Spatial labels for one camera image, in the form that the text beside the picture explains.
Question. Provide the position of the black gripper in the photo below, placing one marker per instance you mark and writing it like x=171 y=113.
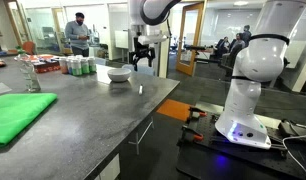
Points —
x=142 y=50

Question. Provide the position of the white marker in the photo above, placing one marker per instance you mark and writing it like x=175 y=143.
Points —
x=140 y=89

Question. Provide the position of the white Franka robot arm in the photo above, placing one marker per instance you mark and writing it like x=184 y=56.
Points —
x=259 y=60

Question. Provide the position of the white ceramic bowl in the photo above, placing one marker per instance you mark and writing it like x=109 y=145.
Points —
x=119 y=74

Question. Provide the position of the wooden framed glass door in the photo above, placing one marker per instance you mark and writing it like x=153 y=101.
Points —
x=190 y=36

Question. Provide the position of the orange floor mat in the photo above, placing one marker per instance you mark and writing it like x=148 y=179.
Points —
x=174 y=109

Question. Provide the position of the masked person grey sweater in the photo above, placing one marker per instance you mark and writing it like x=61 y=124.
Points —
x=78 y=35

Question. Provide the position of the blue label drink can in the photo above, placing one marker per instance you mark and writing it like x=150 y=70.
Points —
x=70 y=66

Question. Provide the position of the orange label drink can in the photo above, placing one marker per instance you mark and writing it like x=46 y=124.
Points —
x=63 y=65

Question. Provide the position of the seated person dark jacket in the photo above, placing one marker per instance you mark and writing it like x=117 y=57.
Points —
x=222 y=46

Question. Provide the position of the orange printed box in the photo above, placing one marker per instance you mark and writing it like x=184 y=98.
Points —
x=45 y=65

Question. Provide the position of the seated person grey top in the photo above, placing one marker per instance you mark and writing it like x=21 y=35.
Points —
x=239 y=42

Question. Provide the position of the standing person dark clothes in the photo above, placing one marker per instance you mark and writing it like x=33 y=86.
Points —
x=247 y=34

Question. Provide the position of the clear glass bottle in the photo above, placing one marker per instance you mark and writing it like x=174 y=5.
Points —
x=29 y=75

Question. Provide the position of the orange office chair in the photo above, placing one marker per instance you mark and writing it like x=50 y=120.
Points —
x=28 y=47

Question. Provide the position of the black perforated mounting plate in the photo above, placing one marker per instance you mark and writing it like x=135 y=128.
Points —
x=233 y=156

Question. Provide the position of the green folded cloth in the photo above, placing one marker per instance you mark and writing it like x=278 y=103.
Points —
x=16 y=115

